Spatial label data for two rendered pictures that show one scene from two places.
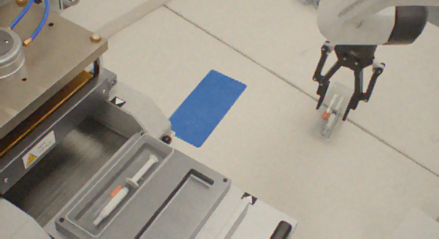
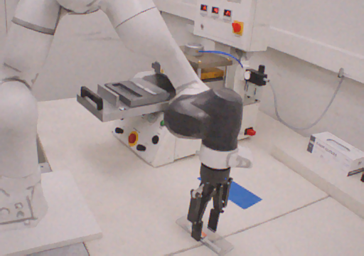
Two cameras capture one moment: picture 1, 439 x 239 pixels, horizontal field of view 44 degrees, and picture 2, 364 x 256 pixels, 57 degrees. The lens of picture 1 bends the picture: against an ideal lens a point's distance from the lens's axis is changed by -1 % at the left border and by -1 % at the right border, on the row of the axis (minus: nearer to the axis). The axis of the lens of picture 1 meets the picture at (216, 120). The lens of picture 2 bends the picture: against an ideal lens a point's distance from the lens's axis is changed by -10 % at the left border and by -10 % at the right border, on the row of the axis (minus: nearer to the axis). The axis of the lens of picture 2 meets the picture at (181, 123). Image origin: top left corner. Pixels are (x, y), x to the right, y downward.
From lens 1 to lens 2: 1.53 m
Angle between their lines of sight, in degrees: 87
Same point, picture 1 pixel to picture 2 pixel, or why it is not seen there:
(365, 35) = not seen: hidden behind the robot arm
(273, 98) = (229, 217)
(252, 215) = (114, 107)
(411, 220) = (93, 225)
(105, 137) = not seen: hidden behind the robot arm
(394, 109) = not seen: outside the picture
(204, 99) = (234, 189)
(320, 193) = (140, 207)
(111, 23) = (298, 163)
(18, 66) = (187, 51)
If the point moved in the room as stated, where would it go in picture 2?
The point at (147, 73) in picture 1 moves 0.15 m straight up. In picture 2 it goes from (261, 176) to (269, 140)
